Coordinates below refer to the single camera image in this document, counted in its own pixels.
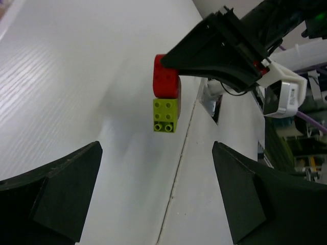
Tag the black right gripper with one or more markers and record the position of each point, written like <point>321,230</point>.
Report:
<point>233,49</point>

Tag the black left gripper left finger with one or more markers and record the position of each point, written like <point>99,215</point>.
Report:
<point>49,204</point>

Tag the red curved lego brick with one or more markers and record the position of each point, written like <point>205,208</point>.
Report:
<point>166,81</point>

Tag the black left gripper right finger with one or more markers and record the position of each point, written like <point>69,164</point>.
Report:
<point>266,206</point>

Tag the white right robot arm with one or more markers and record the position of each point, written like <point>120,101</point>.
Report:
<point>306,55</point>

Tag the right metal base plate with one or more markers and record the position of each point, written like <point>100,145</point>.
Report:
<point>210,96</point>

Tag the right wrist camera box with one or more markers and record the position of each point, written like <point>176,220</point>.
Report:
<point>285,91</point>

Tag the lime green lego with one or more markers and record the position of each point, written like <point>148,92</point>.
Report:
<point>165,115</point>

